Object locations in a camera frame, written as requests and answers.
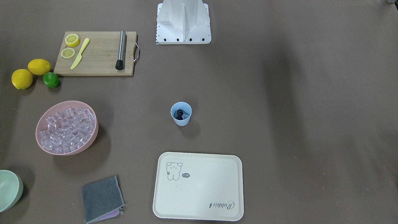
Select cream tray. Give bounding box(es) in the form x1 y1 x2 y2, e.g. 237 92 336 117
152 152 244 222

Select steel muddler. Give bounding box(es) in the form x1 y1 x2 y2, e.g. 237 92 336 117
115 31 127 71

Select clear ice cube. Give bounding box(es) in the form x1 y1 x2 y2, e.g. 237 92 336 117
182 112 190 120

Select wooden cutting board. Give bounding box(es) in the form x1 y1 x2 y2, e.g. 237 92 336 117
54 31 139 76

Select yellow plastic knife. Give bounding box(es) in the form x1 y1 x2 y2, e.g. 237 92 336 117
70 38 90 70

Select lemon slice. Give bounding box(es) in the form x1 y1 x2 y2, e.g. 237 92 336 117
61 47 76 59

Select green bowl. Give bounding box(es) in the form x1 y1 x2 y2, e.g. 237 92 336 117
0 170 24 212

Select lemon half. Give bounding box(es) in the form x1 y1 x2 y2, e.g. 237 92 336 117
64 34 80 47

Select yellow lemon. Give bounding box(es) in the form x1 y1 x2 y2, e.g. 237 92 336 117
12 69 34 90
28 58 51 76

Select pink bowl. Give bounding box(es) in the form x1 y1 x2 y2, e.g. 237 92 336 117
36 100 99 156

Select grey folded cloth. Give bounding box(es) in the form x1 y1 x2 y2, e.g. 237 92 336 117
81 175 125 224

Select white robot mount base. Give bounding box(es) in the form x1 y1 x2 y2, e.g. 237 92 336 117
155 0 212 44

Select green lime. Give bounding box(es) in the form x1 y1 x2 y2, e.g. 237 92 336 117
43 72 59 88

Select light blue cup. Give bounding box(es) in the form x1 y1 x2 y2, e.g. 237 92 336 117
170 102 192 126

